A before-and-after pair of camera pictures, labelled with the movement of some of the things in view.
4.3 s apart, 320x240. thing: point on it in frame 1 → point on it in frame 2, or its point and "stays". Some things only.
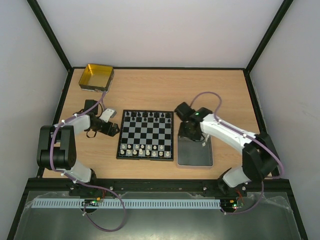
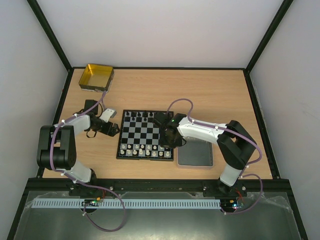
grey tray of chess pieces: (192, 154) stays
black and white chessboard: (146, 135) stays
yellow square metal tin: (96, 78) stays
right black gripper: (191, 133) → (169, 141)
